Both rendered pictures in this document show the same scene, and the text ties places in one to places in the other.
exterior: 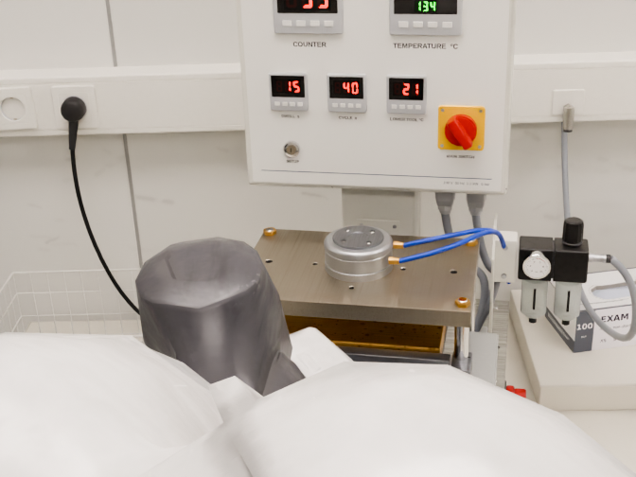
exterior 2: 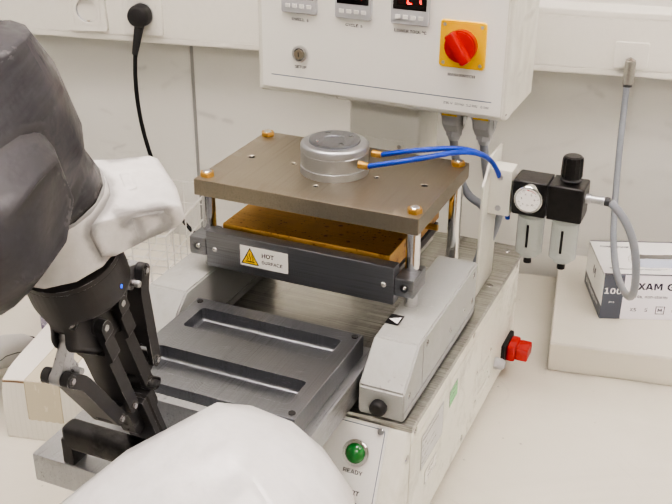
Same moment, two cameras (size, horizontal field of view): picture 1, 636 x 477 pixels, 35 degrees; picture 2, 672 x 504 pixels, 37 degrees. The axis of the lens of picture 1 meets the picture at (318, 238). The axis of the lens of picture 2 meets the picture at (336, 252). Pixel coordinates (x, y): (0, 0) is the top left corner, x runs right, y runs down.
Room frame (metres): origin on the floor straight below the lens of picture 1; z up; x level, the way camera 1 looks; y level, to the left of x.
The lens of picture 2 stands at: (-0.02, -0.26, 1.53)
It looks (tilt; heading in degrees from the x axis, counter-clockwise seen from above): 26 degrees down; 11
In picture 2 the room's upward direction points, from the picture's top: straight up
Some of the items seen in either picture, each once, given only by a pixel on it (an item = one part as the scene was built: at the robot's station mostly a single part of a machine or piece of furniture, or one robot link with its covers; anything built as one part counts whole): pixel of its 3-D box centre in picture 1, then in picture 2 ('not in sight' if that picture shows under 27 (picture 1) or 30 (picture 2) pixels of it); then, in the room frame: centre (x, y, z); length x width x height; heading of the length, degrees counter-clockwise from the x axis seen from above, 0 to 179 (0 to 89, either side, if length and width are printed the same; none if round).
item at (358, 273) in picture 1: (379, 273); (360, 184); (1.06, -0.07, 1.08); 0.31 x 0.24 x 0.13; 78
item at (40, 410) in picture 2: not in sight; (77, 374); (1.01, 0.30, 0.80); 0.19 x 0.13 x 0.09; 177
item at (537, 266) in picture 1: (549, 273); (545, 211); (1.11, -0.29, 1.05); 0.15 x 0.05 x 0.15; 78
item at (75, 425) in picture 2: not in sight; (138, 460); (0.63, 0.04, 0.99); 0.15 x 0.02 x 0.04; 78
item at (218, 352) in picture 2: not in sight; (242, 362); (0.81, 0.00, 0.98); 0.20 x 0.17 x 0.03; 78
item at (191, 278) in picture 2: not in sight; (206, 283); (0.99, 0.10, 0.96); 0.25 x 0.05 x 0.07; 168
